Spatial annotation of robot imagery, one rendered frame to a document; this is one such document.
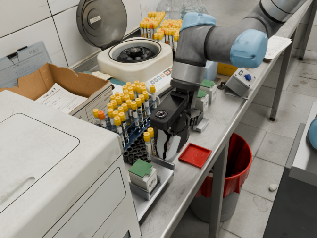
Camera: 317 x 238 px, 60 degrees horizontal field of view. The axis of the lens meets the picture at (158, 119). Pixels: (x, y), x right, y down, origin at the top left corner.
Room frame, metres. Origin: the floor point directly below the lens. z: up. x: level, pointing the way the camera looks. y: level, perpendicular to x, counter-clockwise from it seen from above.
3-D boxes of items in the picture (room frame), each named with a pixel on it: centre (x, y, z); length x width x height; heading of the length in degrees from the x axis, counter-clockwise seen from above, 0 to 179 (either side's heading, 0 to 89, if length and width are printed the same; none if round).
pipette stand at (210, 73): (0.86, -0.19, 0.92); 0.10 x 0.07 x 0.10; 146
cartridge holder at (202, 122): (0.65, -0.10, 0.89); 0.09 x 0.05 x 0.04; 53
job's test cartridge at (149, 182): (0.40, 0.05, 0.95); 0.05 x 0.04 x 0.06; 54
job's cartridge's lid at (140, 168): (0.40, 0.05, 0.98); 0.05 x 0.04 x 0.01; 54
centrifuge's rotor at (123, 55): (0.96, 0.06, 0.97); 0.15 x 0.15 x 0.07
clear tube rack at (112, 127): (0.66, 0.09, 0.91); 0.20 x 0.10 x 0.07; 144
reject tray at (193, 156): (0.51, -0.09, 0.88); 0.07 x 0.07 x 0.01; 54
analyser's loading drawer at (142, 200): (0.38, 0.06, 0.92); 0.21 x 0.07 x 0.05; 144
